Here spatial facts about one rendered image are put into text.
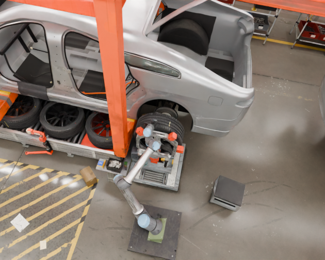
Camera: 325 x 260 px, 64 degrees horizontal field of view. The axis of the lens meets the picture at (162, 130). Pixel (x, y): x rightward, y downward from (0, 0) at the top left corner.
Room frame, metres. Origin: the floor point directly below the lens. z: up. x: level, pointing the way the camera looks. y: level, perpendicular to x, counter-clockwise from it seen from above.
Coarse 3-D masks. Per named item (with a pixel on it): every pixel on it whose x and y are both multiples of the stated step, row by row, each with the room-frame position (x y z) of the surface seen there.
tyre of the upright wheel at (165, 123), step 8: (144, 120) 1.97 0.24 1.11; (160, 120) 1.95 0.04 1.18; (168, 120) 1.98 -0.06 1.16; (176, 120) 2.04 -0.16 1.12; (136, 128) 1.90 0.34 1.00; (144, 128) 1.86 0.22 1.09; (160, 128) 1.84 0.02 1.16; (168, 128) 1.86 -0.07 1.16; (176, 128) 1.93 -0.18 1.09; (136, 136) 1.86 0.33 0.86; (160, 152) 1.84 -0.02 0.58
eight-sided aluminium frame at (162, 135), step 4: (152, 132) 1.81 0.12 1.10; (156, 132) 1.81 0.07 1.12; (160, 132) 1.81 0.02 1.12; (140, 136) 1.78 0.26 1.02; (156, 136) 1.76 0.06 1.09; (160, 136) 1.76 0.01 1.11; (164, 136) 1.76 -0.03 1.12; (168, 136) 1.78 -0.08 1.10; (136, 140) 1.78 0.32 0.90; (168, 140) 1.75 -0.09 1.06; (136, 144) 1.78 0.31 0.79; (140, 144) 1.82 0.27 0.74; (172, 144) 1.75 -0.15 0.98; (176, 144) 1.76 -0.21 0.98; (140, 148) 1.78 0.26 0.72; (144, 148) 1.81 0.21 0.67; (176, 148) 1.74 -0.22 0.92; (168, 152) 1.79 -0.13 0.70; (172, 152) 1.77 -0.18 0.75
